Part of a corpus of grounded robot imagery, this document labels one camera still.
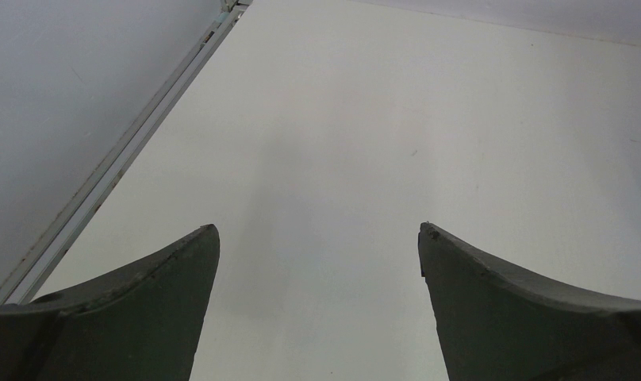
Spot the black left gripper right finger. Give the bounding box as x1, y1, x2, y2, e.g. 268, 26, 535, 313
417, 222, 641, 380

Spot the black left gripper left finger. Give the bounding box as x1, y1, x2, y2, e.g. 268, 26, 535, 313
0, 225, 220, 380

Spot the aluminium frame rail left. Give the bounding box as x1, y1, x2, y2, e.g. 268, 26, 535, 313
0, 1, 248, 305

